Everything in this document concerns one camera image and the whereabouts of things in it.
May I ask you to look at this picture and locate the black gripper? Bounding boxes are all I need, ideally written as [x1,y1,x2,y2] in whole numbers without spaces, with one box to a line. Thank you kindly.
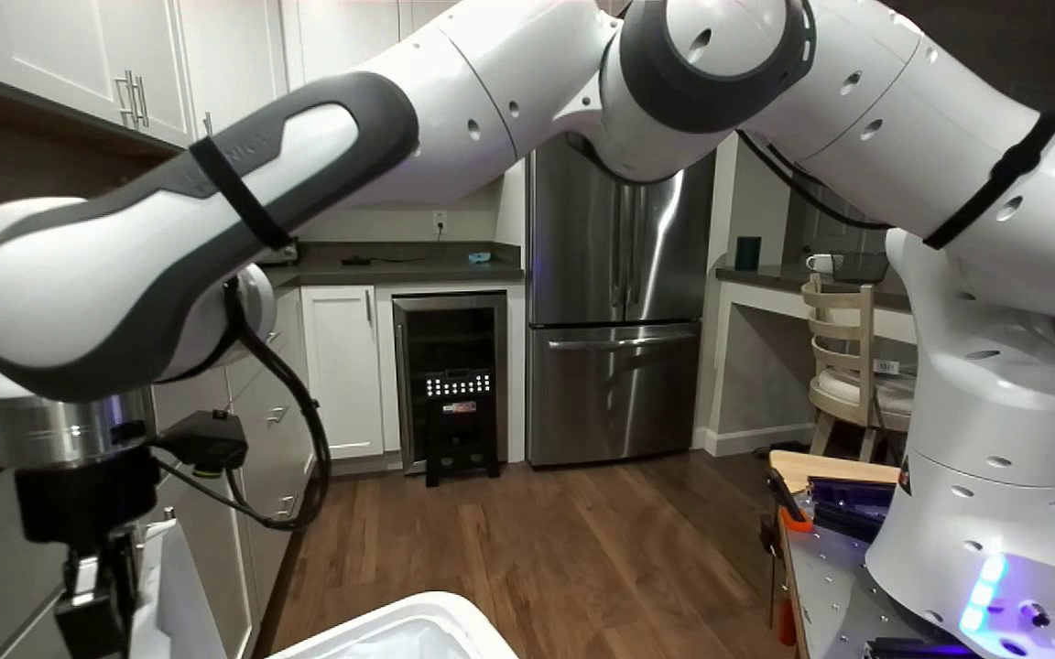
[16,450,159,659]

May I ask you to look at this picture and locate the white trash bin lid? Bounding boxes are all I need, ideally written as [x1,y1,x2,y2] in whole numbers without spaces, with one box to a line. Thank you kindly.
[129,521,227,659]

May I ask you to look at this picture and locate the white plastic trash bin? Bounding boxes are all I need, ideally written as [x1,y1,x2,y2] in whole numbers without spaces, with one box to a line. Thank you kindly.
[267,588,515,659]

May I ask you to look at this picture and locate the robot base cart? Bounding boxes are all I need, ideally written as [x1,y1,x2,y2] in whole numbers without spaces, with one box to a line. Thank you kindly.
[767,447,1055,659]

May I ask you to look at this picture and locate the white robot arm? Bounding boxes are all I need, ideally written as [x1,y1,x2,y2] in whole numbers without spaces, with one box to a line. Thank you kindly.
[0,0,1055,659]

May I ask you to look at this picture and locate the black wine cooler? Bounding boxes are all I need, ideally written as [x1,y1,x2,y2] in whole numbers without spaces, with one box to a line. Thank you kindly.
[397,292,504,486]

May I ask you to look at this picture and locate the stainless steel refrigerator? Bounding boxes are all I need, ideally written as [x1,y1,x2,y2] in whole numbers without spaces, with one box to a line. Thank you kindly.
[522,136,714,470]

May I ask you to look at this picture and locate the wooden chair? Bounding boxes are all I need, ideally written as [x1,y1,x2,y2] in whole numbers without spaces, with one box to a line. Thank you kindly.
[802,276,916,460]

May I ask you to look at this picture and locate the white mug on desk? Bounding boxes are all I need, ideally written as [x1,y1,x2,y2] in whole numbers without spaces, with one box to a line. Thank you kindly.
[807,254,834,276]

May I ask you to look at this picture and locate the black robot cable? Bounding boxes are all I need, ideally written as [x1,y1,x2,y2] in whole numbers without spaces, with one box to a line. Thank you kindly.
[149,291,336,659]

